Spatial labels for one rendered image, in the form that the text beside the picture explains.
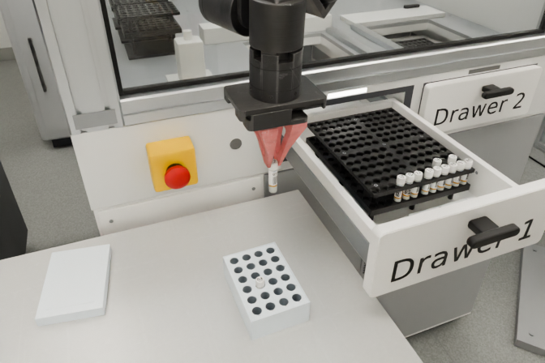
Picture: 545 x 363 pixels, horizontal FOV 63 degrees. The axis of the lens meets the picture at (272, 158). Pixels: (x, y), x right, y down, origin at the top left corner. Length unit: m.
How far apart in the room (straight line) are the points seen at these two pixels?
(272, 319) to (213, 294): 0.11
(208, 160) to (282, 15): 0.40
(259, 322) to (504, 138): 0.78
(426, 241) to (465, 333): 1.12
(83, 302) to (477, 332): 1.32
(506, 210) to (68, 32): 0.62
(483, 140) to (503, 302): 0.84
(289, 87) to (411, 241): 0.24
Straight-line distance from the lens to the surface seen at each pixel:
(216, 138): 0.77
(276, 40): 0.45
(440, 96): 0.95
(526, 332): 1.74
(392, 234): 0.55
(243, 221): 0.80
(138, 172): 0.78
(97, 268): 0.74
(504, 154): 1.22
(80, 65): 0.69
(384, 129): 0.81
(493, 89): 1.00
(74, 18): 0.67
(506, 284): 1.91
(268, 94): 0.48
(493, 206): 0.63
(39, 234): 2.13
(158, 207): 0.82
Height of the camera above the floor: 1.28
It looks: 33 degrees down
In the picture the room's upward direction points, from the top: straight up
